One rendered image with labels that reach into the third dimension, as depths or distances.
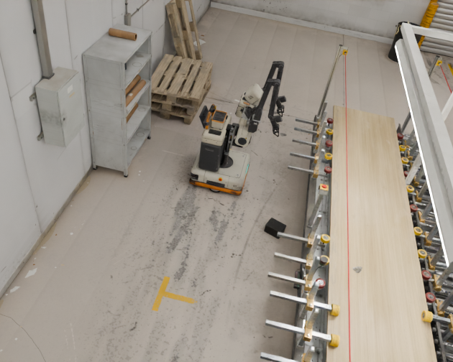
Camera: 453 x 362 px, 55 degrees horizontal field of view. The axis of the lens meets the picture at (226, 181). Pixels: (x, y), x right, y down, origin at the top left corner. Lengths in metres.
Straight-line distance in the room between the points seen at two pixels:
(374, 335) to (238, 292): 1.53
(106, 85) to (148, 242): 1.74
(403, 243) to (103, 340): 2.81
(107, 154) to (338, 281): 3.12
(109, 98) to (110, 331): 2.41
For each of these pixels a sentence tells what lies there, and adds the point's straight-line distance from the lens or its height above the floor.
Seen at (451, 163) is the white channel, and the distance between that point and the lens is 2.42.
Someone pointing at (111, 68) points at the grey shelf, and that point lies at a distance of 4.74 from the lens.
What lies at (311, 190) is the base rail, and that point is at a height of 0.70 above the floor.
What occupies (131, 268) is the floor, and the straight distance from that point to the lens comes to 4.57.
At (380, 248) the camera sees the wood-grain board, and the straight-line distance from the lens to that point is 4.07.
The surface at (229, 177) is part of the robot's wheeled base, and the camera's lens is 5.21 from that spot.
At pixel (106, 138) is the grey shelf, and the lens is 5.26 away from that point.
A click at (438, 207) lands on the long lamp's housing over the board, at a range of 2.29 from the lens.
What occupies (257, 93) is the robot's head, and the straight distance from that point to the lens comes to 4.74.
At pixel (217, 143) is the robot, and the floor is 0.73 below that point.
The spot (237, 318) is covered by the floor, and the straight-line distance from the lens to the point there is 4.32.
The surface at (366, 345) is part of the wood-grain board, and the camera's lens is 3.43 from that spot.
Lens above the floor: 3.66
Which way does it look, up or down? 41 degrees down
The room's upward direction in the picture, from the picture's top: 10 degrees clockwise
